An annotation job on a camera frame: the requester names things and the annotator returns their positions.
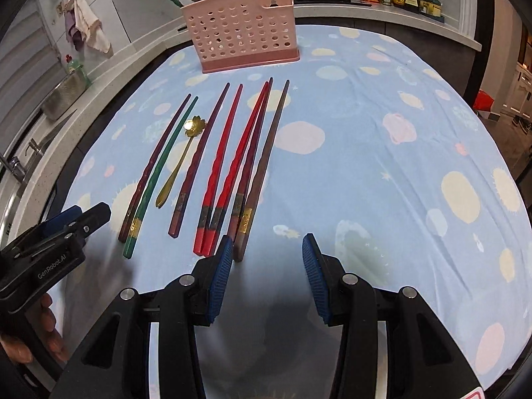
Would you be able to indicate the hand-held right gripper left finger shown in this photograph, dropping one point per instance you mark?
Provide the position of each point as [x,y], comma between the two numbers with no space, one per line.
[220,274]

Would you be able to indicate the blue printed tablecloth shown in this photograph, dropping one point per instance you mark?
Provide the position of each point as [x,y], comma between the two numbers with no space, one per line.
[353,133]

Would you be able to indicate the brown chopstick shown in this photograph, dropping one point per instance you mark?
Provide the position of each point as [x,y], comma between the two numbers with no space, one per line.
[257,183]

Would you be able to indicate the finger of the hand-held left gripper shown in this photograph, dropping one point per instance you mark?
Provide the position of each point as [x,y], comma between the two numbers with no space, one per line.
[62,218]
[95,214]

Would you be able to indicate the pink perforated utensil holder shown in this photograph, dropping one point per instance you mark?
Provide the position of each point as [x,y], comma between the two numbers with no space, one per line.
[237,29]

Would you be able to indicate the dark red chopstick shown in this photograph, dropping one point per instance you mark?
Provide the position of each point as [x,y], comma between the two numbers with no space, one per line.
[181,212]
[245,174]
[134,203]

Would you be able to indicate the green condiment jar set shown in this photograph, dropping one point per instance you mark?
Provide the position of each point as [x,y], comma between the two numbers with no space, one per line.
[430,6]

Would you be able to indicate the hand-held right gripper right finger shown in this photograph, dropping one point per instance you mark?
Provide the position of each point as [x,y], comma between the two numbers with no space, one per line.
[312,274]

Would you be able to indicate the red object on floor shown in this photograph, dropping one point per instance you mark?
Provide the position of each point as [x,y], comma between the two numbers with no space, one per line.
[484,100]

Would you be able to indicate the steel pot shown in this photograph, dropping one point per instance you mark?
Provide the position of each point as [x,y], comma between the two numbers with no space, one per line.
[62,97]

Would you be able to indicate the purple hanging cloth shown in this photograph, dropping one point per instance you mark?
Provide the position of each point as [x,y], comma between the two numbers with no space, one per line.
[72,33]

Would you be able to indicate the person's left hand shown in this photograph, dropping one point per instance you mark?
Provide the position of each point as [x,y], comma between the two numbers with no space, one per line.
[52,324]

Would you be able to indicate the white window blinds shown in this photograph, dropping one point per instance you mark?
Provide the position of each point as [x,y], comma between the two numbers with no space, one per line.
[20,70]

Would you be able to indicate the chrome faucet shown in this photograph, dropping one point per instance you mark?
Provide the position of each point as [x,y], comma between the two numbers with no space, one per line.
[16,164]

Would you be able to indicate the gold flower spoon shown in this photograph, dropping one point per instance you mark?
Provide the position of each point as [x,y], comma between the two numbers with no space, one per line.
[195,126]

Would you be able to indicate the green dish soap bottle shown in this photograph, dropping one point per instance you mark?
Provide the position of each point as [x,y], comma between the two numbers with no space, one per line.
[77,68]

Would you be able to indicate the white hanging towel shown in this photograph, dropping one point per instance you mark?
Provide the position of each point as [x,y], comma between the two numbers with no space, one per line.
[89,20]

